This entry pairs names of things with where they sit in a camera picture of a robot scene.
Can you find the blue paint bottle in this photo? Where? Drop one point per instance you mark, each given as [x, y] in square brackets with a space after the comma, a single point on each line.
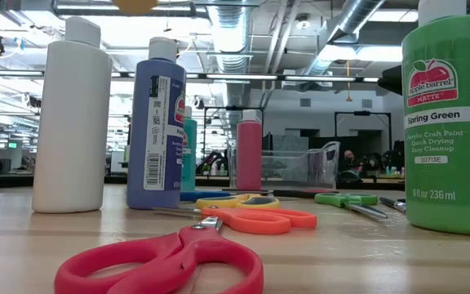
[141, 143]

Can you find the green exit sign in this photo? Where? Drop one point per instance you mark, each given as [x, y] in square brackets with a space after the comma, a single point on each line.
[12, 145]

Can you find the teal paint bottle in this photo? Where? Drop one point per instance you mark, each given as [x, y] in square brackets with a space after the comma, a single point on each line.
[190, 163]

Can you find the black metal frame stand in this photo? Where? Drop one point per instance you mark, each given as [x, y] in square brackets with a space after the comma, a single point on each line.
[361, 113]

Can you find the red paint bottle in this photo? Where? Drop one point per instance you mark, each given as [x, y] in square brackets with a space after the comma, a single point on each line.
[249, 155]

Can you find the green scissors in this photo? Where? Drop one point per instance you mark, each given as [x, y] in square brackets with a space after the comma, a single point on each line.
[341, 199]

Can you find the orange small scissors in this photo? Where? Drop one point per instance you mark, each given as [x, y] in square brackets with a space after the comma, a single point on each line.
[259, 222]

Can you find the person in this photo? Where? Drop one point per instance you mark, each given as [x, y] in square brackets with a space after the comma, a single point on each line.
[348, 156]

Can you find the clear plastic bin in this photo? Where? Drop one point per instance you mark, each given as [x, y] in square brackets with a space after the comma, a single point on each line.
[296, 167]

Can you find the yellow grey scissors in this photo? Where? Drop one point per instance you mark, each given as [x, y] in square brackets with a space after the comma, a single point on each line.
[218, 201]

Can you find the green paint bottle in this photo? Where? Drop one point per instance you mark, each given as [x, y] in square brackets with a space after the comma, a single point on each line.
[447, 183]

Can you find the white paint bottle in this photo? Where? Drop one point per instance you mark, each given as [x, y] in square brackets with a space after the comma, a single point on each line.
[72, 122]

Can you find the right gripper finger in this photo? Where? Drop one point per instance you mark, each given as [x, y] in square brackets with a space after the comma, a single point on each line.
[394, 79]

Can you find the yellow paint bottle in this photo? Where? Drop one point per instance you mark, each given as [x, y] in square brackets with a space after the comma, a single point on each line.
[135, 6]

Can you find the red small scissors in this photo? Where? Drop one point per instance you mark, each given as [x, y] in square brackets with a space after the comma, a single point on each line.
[202, 249]

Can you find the blue scissors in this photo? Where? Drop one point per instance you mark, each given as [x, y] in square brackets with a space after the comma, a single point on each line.
[202, 196]

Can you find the silver air duct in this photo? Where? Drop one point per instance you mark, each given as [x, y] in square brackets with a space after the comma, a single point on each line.
[231, 24]
[357, 16]

